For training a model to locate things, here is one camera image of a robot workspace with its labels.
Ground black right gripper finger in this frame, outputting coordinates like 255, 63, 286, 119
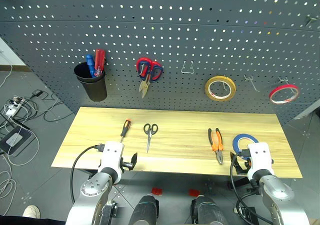
229, 152, 249, 176

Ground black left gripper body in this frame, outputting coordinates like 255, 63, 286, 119
119, 157, 133, 172

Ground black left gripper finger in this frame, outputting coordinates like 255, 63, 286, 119
130, 152, 139, 171

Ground black pegboard panel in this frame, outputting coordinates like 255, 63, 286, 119
0, 0, 320, 126

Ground blue tape roll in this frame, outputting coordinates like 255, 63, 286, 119
232, 133, 260, 154

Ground black scissors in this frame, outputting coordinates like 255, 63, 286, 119
143, 123, 159, 154

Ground orange and black screwdriver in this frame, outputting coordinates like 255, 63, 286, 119
119, 118, 133, 144

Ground orange and black pliers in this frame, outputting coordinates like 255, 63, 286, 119
207, 127, 225, 165

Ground dark rounded robot leg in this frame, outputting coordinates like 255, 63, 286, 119
129, 194, 160, 225
190, 194, 226, 225

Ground red tape roll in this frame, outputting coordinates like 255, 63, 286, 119
268, 84, 300, 105

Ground yellow tape roll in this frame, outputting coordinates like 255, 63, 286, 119
204, 75, 237, 102

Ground black plastic cup holder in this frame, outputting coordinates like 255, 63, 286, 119
73, 61, 108, 103

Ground silver pegboard hook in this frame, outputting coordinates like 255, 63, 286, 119
277, 76, 295, 96
216, 74, 233, 92
303, 14, 320, 27
243, 74, 261, 93

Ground red and blue shears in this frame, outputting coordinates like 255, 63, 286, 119
135, 57, 164, 99

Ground white shoe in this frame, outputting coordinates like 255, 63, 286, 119
22, 204, 41, 220

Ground black box with grey top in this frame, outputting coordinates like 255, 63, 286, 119
0, 125, 36, 158

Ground white power adapter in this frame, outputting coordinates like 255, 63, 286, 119
4, 104, 20, 117

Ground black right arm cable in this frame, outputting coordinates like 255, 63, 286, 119
229, 148, 274, 225

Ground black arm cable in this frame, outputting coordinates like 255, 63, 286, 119
70, 142, 105, 205
229, 148, 274, 225

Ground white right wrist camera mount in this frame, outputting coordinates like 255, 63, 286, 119
246, 142, 275, 180

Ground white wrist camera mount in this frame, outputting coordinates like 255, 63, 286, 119
97, 140, 125, 175
246, 142, 275, 180

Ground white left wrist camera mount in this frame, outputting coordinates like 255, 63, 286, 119
97, 140, 125, 175

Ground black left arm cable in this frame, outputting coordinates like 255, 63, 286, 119
70, 142, 105, 205

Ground black floor cable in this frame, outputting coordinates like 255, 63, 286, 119
22, 91, 74, 123

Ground white floor cable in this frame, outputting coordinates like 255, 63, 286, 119
0, 169, 18, 216
4, 131, 41, 166

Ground silver wire loop holder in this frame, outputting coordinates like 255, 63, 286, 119
180, 60, 196, 75

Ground blue handled screwdriver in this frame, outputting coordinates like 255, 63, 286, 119
85, 54, 97, 79

